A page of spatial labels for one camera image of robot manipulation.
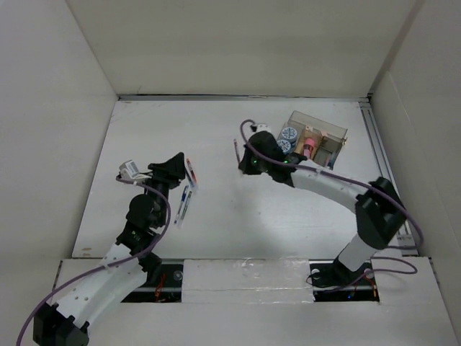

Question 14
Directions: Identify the clear plastic organizer box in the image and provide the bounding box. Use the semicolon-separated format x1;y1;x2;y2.
282;111;348;170

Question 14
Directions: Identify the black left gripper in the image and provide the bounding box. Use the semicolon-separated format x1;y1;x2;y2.
136;153;184;226

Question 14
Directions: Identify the blue round tape tin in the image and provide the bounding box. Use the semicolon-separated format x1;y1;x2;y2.
277;139;293;154
279;126;298;143

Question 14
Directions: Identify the metal rail at right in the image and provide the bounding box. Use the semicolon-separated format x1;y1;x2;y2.
359;99;419;257

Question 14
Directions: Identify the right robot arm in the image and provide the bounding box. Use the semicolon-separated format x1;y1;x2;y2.
238;124;407;284

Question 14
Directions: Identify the pink capped pen refill tube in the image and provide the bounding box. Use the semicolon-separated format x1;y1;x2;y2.
303;138;315;159

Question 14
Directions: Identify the red ink refill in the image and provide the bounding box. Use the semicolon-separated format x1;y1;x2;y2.
233;138;241;165

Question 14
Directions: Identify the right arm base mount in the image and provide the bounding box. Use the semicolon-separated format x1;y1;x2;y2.
305;259;380;303

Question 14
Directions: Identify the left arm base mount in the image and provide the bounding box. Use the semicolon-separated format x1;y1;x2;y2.
122;259;184;303

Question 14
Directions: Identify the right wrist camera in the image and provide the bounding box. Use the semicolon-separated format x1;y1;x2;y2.
250;123;272;133

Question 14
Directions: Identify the metal rail at back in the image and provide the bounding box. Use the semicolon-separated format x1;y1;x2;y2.
118;94;368;102

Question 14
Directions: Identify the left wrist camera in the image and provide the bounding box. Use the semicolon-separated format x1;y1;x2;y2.
119;160;140;180

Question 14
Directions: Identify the metal rail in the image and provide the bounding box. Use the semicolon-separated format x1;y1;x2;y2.
118;94;368;102
359;99;419;257

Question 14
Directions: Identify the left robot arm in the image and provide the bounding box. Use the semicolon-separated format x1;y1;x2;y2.
32;152;186;345

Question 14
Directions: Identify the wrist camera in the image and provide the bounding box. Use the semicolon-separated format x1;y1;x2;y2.
250;123;272;133
119;160;140;180

